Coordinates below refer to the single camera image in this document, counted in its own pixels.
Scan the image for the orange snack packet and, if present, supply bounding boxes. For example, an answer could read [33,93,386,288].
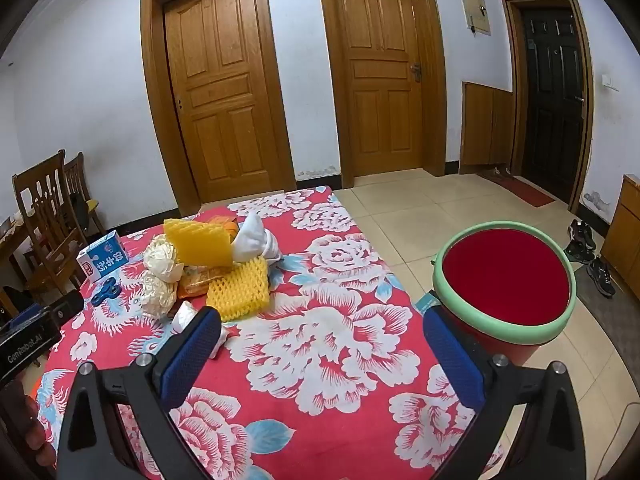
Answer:
[177,265,226,298]

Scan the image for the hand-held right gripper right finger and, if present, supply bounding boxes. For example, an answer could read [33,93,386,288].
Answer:
[422,305,588,480]

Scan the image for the blue milk carton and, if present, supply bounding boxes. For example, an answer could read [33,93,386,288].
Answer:
[76,230,129,283]

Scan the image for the white plastic packet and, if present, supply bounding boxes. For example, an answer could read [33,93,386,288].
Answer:
[172,300,228,359]

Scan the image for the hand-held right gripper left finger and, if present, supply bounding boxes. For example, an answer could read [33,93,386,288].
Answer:
[55,306,223,480]

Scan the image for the black bag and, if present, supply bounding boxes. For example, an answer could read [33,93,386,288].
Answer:
[70,192,91,241]

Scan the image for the orange cardboard box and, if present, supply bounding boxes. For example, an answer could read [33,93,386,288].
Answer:
[202,215,241,237]

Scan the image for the wooden panel door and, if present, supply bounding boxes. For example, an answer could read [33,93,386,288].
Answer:
[141,0,296,216]
[316,0,447,188]

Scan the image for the wall electrical box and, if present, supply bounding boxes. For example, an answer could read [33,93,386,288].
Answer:
[460,0,493,36]

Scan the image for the wooden wall panel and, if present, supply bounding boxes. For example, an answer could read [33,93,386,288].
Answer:
[460,81,516,175]

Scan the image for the white sock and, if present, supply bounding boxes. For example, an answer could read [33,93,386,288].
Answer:
[231,212,285,264]

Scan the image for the red bucket with green rim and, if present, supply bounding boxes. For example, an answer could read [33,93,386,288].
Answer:
[431,221,578,368]

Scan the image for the wooden chair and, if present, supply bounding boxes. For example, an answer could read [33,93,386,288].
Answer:
[62,152,106,236]
[12,149,88,293]

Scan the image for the red doormat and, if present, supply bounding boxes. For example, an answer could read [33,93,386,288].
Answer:
[477,170,556,208]

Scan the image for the wooden cabinet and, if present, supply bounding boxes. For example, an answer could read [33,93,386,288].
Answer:
[600,174,640,301]

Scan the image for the wooden table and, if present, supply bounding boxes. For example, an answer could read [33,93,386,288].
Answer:
[0,217,31,311]

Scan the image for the large yellow foam net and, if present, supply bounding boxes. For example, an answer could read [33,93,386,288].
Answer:
[164,218,235,267]

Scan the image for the small yellow foam net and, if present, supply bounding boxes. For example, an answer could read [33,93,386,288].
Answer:
[206,257,271,322]

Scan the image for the red floral tablecloth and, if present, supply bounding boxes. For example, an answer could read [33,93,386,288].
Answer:
[35,185,506,480]

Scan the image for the cream foam fruit net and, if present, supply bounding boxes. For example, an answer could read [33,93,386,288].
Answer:
[138,272,178,318]
[143,235,183,283]

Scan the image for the grey floor mat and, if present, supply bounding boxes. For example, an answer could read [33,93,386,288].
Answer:
[570,265,640,411]

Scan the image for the black entrance door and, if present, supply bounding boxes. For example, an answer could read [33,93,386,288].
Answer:
[501,0,595,216]

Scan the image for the black sneaker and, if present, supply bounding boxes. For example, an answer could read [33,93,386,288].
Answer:
[564,240,596,265]
[567,220,597,251]
[586,255,617,298]

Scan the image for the blue fidget spinner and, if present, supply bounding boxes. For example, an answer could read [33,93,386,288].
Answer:
[90,280,123,306]

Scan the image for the teal cardboard box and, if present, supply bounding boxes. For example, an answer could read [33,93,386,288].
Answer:
[415,290,441,318]

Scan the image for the person's left hand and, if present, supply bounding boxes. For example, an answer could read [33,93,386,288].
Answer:
[0,379,58,480]

